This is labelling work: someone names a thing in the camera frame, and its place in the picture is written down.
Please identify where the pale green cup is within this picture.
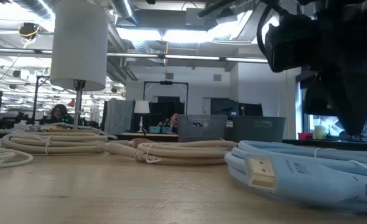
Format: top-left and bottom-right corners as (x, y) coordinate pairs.
(314, 125), (327, 140)

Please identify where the black yellow cable reel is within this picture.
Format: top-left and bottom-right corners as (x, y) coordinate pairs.
(17, 22), (41, 49)

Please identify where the small white table lamp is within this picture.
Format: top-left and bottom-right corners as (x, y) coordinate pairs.
(133, 100), (151, 134)

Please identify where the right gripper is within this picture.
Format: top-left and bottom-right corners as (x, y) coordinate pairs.
(298, 0), (367, 136)

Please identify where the black tripod stand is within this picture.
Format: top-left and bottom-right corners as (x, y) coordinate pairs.
(30, 74), (51, 125)

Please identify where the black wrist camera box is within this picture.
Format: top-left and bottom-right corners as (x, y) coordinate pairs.
(264, 14), (317, 74)

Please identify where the grey fabric panel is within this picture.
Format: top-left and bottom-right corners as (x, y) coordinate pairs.
(104, 98), (136, 135)

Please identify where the thin white cable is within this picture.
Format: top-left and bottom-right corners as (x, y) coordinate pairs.
(0, 147), (34, 170)

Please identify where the black table edge frame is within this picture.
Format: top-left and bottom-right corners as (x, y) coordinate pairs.
(282, 139), (367, 152)

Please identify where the silver metal air duct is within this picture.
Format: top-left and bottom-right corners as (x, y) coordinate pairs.
(236, 9), (267, 43)

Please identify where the thick light blue HDMI cable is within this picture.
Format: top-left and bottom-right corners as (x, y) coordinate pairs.
(223, 139), (367, 216)

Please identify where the thick beige cable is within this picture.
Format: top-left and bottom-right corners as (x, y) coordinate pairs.
(1, 129), (109, 156)
(104, 139), (238, 166)

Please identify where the long ceiling light bar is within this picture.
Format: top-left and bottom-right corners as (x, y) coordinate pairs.
(0, 46), (269, 65)

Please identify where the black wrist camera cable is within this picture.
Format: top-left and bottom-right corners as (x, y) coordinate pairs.
(256, 4), (276, 58)

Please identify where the person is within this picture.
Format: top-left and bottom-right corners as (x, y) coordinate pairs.
(48, 104), (75, 124)
(157, 112), (180, 128)

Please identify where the grey plastic crate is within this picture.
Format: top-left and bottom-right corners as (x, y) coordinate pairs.
(177, 114), (228, 143)

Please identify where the black metal frame rig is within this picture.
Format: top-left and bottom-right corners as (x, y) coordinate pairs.
(142, 80), (190, 116)

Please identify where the white cylindrical shade lamp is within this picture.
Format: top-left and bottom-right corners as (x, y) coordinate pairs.
(49, 0), (109, 130)

